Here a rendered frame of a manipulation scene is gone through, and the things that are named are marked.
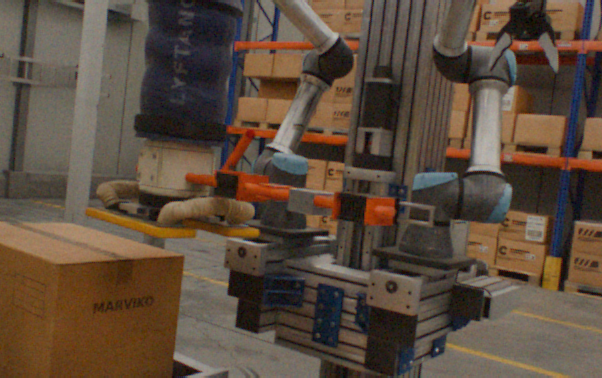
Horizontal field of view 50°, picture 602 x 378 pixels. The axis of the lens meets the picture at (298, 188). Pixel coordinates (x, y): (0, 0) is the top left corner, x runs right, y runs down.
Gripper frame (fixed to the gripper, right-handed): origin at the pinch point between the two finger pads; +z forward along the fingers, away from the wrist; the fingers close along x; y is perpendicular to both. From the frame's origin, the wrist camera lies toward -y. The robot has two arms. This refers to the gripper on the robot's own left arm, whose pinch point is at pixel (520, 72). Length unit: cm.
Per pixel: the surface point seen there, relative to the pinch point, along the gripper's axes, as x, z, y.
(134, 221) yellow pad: 67, 44, -51
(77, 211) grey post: 345, 84, 146
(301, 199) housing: 25, 33, -48
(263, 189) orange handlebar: 36, 33, -45
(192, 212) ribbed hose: 52, 40, -48
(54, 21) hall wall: 956, -154, 529
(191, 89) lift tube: 62, 13, -42
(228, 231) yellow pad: 53, 45, -35
